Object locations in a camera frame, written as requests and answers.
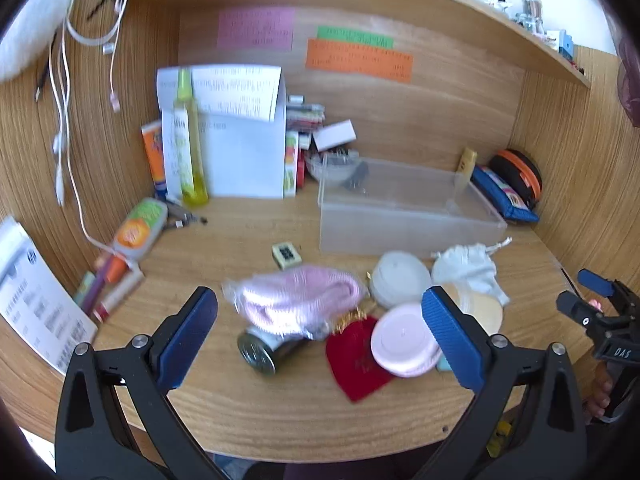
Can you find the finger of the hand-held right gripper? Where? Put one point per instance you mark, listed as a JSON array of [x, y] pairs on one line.
[[595, 281], [580, 312]]

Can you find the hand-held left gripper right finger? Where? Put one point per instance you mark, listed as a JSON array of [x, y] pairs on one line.
[[447, 330]]

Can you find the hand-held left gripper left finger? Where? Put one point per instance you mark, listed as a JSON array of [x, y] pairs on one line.
[[187, 332]]

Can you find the cream round box purple sticker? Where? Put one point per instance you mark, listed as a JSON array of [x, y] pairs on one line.
[[482, 310]]

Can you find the pink round compact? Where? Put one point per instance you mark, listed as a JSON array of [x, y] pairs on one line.
[[400, 342]]

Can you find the translucent white round jar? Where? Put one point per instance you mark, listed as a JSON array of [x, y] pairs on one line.
[[400, 280]]

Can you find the dark green bottle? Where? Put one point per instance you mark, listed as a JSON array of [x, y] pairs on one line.
[[265, 352]]

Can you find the red velvet pouch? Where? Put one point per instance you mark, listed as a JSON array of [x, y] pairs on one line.
[[355, 365]]

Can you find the pink knit cloth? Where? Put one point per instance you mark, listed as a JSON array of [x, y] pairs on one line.
[[295, 295]]

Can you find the clear plastic storage box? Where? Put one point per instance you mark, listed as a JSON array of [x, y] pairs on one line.
[[400, 210]]

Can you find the person's right hand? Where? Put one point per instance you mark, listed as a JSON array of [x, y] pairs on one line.
[[597, 395]]

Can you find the small teal object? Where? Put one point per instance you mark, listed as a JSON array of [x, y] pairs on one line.
[[443, 364]]

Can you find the white green orange tube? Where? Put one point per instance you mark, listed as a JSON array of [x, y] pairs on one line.
[[140, 230]]

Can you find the metal nail clippers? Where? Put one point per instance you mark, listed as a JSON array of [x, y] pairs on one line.
[[182, 212]]

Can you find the blue pencil case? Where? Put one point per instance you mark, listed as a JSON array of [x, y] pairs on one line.
[[500, 195]]

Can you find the black case orange zip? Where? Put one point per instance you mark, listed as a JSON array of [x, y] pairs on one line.
[[520, 175]]

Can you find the white printed booklet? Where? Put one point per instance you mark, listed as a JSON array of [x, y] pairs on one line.
[[35, 300]]

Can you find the yellow sunscreen bottle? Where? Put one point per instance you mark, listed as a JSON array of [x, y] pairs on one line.
[[466, 165]]

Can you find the yellow-green spray bottle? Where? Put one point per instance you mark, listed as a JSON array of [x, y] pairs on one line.
[[189, 160]]

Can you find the black plug adapter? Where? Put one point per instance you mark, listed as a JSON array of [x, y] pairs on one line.
[[357, 179]]

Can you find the orange sunscreen tube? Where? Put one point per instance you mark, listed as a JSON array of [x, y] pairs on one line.
[[152, 160]]

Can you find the white bowl of beads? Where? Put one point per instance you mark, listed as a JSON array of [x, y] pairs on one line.
[[330, 170]]

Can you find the dark red cloth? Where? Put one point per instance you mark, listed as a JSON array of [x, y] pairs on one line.
[[631, 80]]

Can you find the small white box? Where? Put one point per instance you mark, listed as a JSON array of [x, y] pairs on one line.
[[334, 136]]

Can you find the stack of books and cards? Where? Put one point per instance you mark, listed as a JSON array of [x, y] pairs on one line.
[[300, 135]]

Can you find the small blue box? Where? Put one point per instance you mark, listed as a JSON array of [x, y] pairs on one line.
[[566, 44]]

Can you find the glass jar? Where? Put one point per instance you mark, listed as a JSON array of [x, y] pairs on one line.
[[531, 12]]

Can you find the orange paper note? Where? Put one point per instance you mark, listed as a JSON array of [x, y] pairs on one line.
[[360, 62]]

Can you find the green paper note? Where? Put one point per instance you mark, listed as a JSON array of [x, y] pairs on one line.
[[355, 36]]

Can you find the pink paper note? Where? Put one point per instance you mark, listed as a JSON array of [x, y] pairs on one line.
[[255, 29]]

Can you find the white fluffy cushion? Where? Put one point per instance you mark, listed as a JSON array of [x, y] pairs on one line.
[[35, 10]]

